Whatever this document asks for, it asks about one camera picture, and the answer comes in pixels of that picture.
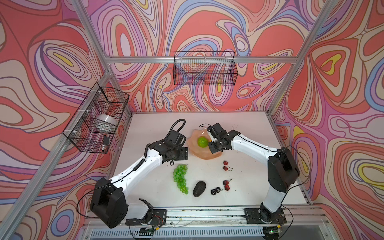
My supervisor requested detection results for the green bumpy fruit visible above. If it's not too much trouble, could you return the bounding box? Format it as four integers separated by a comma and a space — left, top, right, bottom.
197, 137, 209, 148

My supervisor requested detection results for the red cherry pair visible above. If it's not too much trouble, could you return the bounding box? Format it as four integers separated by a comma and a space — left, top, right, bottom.
223, 179, 232, 191
223, 161, 233, 171

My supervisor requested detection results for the green grape bunch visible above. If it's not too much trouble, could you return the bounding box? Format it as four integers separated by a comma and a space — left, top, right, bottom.
173, 165, 189, 195

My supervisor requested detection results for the dark avocado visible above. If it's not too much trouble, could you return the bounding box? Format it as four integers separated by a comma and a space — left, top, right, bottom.
193, 181, 207, 198

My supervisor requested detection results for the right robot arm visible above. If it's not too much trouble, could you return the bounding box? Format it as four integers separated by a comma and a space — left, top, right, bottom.
207, 123, 301, 223

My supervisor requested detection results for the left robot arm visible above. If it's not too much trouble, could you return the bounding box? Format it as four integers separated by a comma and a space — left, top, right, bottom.
90, 130, 189, 229

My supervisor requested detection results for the pink wavy fruit bowl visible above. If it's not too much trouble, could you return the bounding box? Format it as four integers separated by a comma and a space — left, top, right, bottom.
187, 128, 222, 160

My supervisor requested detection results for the black cherry pair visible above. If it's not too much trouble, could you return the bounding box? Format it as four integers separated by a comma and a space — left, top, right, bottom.
211, 187, 222, 196

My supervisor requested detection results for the white tape roll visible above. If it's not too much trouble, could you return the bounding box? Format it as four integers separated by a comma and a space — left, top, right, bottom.
96, 114, 118, 126

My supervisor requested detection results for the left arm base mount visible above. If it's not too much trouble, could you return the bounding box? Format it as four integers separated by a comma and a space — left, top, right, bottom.
126, 209, 167, 227

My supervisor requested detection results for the black wire basket back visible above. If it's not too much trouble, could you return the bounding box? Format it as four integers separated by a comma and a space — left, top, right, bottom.
173, 50, 238, 86

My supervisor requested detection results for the black wire basket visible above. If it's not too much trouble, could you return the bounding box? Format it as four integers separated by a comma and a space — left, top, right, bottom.
173, 50, 238, 86
63, 83, 130, 154

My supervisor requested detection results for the black wire basket left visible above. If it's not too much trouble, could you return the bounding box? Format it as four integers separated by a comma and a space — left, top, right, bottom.
63, 83, 130, 154

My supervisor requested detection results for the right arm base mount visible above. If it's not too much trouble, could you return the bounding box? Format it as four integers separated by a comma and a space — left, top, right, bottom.
241, 208, 287, 225

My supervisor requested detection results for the aluminium front rail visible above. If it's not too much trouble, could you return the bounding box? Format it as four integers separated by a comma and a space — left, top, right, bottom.
83, 205, 331, 229

